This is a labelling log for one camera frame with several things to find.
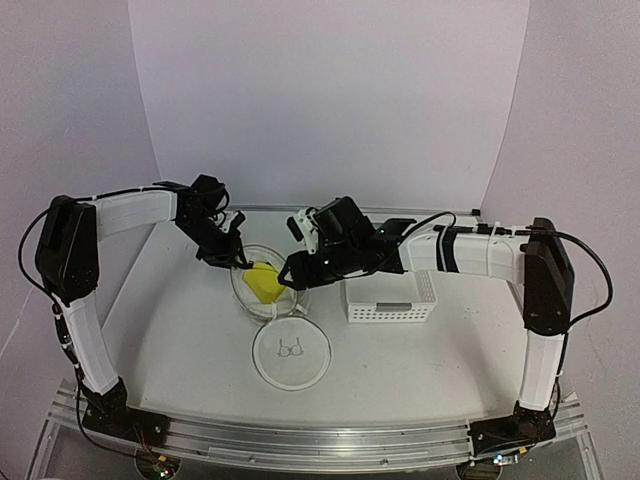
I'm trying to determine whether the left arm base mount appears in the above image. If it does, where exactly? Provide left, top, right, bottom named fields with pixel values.
left=80, top=377, right=170, bottom=447

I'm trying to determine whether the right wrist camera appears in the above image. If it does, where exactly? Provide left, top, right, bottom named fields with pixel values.
left=286, top=207, right=319, bottom=255

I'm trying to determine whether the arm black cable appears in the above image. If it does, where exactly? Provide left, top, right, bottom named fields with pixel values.
left=389, top=211, right=614, bottom=331
left=17, top=194, right=101, bottom=401

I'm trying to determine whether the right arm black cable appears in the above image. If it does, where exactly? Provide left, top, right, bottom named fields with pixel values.
left=389, top=211, right=614, bottom=331

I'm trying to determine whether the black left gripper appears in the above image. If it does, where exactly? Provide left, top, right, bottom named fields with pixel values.
left=176, top=213, right=248, bottom=270

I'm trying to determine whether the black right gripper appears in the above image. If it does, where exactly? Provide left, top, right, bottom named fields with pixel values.
left=277, top=239, right=360, bottom=293

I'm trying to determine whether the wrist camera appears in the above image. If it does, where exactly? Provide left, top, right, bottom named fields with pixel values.
left=216, top=210, right=246, bottom=234
left=286, top=207, right=319, bottom=255

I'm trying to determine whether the white perforated plastic basket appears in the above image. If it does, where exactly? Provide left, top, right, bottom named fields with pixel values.
left=344, top=271, right=438, bottom=324

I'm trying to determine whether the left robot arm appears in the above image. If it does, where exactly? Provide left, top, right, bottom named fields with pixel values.
left=35, top=175, right=250, bottom=396

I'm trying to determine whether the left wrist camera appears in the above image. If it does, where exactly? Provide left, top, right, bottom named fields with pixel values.
left=216, top=210, right=246, bottom=234

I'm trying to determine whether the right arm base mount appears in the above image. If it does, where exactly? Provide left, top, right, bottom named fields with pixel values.
left=467, top=398, right=559, bottom=459

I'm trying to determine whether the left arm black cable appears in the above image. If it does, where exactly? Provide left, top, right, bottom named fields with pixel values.
left=17, top=194, right=101, bottom=401

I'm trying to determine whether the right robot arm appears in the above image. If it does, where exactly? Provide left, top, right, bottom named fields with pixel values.
left=278, top=196, right=575, bottom=443

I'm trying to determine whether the aluminium table rail frame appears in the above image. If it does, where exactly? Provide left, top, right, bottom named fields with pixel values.
left=29, top=201, right=606, bottom=480

